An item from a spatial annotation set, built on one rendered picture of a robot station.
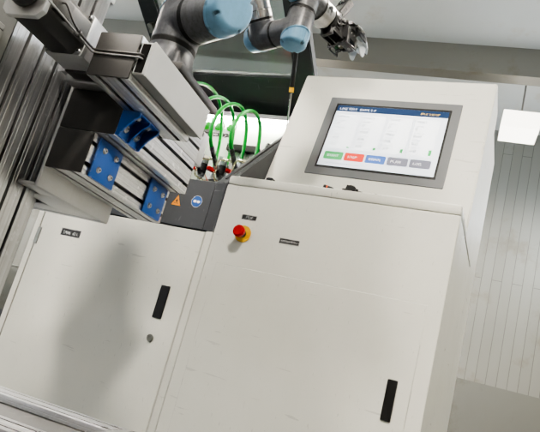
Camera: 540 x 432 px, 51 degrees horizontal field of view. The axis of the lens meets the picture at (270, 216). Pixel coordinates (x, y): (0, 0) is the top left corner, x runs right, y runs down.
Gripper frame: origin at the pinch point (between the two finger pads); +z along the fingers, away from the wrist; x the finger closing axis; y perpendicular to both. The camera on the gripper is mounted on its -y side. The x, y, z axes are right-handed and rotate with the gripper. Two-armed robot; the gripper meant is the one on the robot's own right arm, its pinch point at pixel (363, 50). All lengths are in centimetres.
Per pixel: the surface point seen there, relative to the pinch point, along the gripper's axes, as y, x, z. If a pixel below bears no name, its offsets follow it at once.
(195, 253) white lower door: 69, -42, -15
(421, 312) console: 81, 21, 9
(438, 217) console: 56, 24, 9
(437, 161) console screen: 26.7, 11.5, 31.3
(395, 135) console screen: 15.6, -2.7, 27.8
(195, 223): 60, -44, -16
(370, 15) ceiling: -369, -250, 352
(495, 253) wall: -166, -216, 688
